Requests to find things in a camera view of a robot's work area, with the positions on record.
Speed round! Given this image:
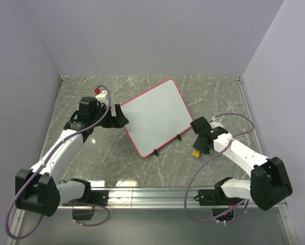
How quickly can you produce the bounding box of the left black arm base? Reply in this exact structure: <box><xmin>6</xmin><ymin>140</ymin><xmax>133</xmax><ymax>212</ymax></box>
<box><xmin>61</xmin><ymin>190</ymin><xmax>109</xmax><ymax>222</ymax></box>

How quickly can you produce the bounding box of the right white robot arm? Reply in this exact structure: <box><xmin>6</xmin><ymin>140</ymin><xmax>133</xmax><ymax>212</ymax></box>
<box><xmin>191</xmin><ymin>117</ymin><xmax>293</xmax><ymax>211</ymax></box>

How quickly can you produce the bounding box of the yellow bone shaped eraser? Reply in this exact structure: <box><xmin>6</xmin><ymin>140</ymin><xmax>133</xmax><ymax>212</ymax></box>
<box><xmin>192</xmin><ymin>150</ymin><xmax>200</xmax><ymax>158</ymax></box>

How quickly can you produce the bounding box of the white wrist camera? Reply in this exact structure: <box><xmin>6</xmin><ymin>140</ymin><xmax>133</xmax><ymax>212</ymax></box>
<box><xmin>209</xmin><ymin>116</ymin><xmax>223</xmax><ymax>128</ymax></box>
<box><xmin>95</xmin><ymin>87</ymin><xmax>109</xmax><ymax>106</ymax></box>

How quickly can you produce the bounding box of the pink framed whiteboard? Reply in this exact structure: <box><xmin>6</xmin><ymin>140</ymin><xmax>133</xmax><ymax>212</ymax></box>
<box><xmin>121</xmin><ymin>79</ymin><xmax>193</xmax><ymax>158</ymax></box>

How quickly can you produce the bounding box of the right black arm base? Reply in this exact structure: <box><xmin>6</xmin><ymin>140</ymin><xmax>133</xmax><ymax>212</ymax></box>
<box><xmin>194</xmin><ymin>189</ymin><xmax>249</xmax><ymax>225</ymax></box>

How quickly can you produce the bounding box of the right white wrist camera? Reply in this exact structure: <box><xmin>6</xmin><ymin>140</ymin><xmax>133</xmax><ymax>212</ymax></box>
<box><xmin>209</xmin><ymin>116</ymin><xmax>223</xmax><ymax>128</ymax></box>

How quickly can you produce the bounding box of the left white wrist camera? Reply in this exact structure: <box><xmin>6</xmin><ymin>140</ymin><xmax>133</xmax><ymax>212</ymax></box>
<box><xmin>95</xmin><ymin>87</ymin><xmax>109</xmax><ymax>106</ymax></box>

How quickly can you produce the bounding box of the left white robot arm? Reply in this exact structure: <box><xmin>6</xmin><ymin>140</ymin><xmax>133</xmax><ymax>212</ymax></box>
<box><xmin>15</xmin><ymin>97</ymin><xmax>129</xmax><ymax>217</ymax></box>

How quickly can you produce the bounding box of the aluminium mounting rail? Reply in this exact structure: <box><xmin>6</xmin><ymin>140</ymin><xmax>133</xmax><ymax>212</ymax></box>
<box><xmin>19</xmin><ymin>187</ymin><xmax>290</xmax><ymax>244</ymax></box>

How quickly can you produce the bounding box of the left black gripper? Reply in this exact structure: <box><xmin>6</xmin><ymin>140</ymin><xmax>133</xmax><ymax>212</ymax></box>
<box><xmin>91</xmin><ymin>103</ymin><xmax>128</xmax><ymax>128</ymax></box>

